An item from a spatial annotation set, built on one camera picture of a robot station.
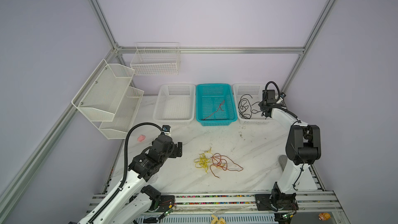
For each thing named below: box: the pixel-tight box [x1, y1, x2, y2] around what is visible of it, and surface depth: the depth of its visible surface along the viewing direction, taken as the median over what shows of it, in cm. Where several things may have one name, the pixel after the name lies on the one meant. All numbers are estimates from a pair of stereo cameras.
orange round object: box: [318, 212, 332, 221], surface depth 70 cm
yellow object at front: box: [210, 214, 227, 224], surface depth 69 cm
